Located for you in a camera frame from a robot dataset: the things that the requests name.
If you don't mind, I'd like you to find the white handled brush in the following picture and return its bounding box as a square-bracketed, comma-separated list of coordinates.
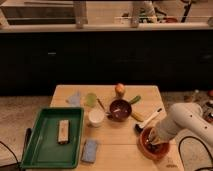
[135, 108, 162, 133]

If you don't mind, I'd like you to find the wooden handled spoon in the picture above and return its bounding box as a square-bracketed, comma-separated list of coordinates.
[97, 98, 112, 119]

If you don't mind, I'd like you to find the wooden block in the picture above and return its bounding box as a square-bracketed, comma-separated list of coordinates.
[58, 120, 69, 144]

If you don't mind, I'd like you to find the black cable right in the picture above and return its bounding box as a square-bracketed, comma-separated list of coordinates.
[178, 135, 213, 171]

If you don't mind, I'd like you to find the green plastic tray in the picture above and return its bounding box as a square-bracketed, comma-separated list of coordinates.
[21, 107, 84, 169]

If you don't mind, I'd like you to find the black cable left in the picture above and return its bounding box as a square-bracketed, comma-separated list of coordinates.
[0, 140, 23, 171]

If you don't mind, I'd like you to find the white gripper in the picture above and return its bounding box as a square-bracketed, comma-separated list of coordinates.
[148, 127, 168, 145]

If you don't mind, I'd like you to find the dark grape bunch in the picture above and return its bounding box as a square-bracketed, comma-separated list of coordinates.
[145, 139, 160, 153]

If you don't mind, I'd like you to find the orange bowl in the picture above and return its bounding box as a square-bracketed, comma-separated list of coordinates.
[138, 127, 170, 161]

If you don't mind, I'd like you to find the black cable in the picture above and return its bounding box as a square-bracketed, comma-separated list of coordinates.
[0, 140, 23, 171]
[178, 135, 213, 171]

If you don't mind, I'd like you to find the green cup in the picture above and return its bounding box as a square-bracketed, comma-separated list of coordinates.
[86, 93, 97, 107]

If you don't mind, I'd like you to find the purple bowl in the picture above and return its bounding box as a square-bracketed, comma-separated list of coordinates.
[109, 99, 132, 122]

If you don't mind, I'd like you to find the light blue cloth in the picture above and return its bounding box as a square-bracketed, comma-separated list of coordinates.
[66, 92, 81, 107]

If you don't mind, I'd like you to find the blue sponge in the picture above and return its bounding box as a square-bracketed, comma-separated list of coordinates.
[81, 139, 98, 163]

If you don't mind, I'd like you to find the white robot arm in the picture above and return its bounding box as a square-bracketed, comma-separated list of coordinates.
[148, 103, 213, 147]

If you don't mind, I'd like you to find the white cup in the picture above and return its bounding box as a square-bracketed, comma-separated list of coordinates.
[88, 109, 105, 127]

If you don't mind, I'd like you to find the corn cob with green husk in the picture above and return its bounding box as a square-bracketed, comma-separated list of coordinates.
[129, 95, 143, 122]

